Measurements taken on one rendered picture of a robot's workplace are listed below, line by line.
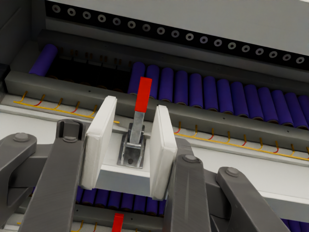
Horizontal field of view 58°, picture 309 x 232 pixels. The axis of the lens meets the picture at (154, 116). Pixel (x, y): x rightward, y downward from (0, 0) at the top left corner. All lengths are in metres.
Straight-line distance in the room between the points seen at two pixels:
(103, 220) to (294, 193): 0.26
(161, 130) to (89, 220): 0.32
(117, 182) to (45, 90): 0.13
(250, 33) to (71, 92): 0.20
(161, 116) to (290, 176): 0.23
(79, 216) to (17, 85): 0.21
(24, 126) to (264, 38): 0.26
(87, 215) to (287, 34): 0.35
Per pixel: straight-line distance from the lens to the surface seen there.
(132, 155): 0.31
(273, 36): 0.27
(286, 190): 0.36
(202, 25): 0.25
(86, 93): 0.33
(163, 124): 0.16
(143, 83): 0.28
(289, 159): 0.38
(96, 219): 0.45
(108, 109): 0.16
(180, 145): 0.15
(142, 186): 0.32
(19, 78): 0.36
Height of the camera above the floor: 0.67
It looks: 27 degrees down
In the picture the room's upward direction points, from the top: 13 degrees clockwise
